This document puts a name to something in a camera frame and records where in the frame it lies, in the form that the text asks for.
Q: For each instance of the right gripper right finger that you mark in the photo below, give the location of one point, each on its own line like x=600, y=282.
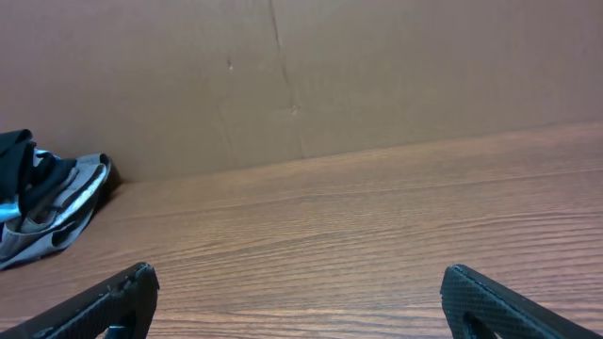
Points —
x=477, y=307

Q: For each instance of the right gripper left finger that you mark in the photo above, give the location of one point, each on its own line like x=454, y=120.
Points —
x=121, y=306

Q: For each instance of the black t-shirt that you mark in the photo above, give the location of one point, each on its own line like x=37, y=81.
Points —
x=16, y=162

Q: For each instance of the folded grey garment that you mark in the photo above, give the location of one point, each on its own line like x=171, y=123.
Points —
x=55, y=222

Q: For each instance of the folded black garment in stack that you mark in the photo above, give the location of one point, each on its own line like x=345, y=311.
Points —
x=46, y=176

